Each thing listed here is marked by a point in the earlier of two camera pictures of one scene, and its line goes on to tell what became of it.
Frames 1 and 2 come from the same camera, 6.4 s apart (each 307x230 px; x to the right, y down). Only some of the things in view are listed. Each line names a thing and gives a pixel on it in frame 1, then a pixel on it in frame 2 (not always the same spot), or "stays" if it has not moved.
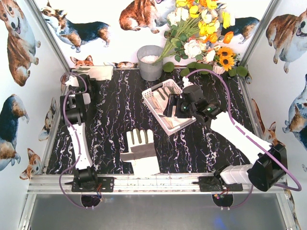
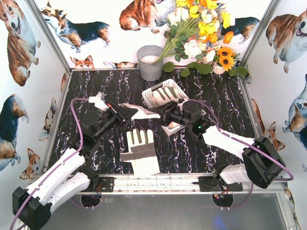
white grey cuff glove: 142,154 stays
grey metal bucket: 147,55 stays
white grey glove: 158,99 stays
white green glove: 103,73 to 142,113
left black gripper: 87,80 to 117,113
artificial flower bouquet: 195,29 stays
